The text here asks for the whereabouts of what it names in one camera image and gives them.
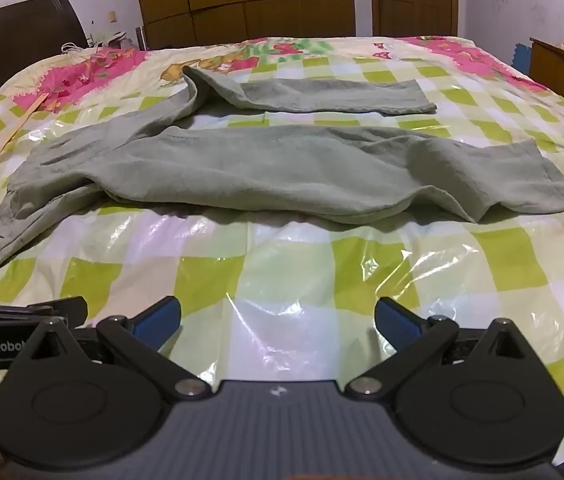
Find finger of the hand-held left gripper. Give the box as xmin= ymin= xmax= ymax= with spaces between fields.
xmin=0 ymin=296 xmax=88 ymax=330

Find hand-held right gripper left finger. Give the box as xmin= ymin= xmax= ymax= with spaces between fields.
xmin=12 ymin=296 xmax=213 ymax=401

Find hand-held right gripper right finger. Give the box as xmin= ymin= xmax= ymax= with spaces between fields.
xmin=344 ymin=296 xmax=548 ymax=401

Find grey-green pants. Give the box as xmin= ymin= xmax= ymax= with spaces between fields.
xmin=0 ymin=65 xmax=564 ymax=276

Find checkered printed blanket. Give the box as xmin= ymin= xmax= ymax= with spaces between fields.
xmin=0 ymin=35 xmax=564 ymax=461

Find light wooden stick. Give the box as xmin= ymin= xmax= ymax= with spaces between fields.
xmin=0 ymin=87 xmax=56 ymax=197

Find dark wooden headboard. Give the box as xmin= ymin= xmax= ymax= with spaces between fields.
xmin=0 ymin=0 xmax=88 ymax=111

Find blue foam mat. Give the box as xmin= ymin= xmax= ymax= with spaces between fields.
xmin=514 ymin=41 xmax=534 ymax=69

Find white cable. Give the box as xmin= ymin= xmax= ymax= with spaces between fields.
xmin=60 ymin=30 xmax=136 ymax=59

